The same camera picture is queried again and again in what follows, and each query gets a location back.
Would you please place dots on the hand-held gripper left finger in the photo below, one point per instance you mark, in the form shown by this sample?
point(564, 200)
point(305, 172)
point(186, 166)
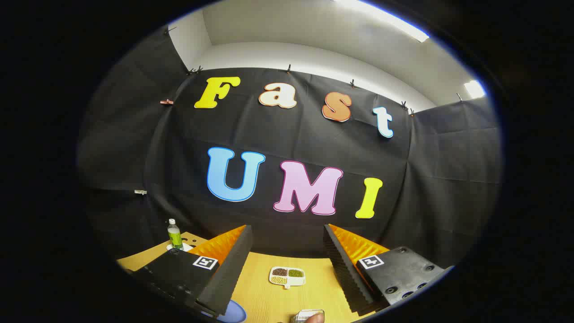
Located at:
point(228, 278)

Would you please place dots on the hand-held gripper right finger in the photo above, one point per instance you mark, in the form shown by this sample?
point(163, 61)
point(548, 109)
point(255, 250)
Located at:
point(345, 278)

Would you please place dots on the blue round plate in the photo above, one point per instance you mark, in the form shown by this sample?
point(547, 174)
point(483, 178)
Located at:
point(235, 314)

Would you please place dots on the white square coaster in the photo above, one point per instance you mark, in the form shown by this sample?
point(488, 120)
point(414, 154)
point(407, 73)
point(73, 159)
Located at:
point(187, 247)

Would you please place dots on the white divided dish with beans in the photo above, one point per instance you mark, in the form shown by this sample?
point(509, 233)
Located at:
point(287, 276)

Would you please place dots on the green plastic bottle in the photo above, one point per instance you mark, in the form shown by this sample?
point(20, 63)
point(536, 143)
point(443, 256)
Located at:
point(175, 233)

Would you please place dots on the red cloth clip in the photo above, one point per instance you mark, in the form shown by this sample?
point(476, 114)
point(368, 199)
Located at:
point(166, 102)

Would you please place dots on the row of black cloth clips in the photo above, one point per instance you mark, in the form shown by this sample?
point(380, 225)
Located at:
point(289, 68)

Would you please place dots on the small ceiling light panel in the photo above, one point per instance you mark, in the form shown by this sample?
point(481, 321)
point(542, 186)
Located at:
point(474, 89)

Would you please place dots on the long ceiling light strip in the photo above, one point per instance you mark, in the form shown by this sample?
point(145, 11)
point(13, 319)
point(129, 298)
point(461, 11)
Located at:
point(385, 18)

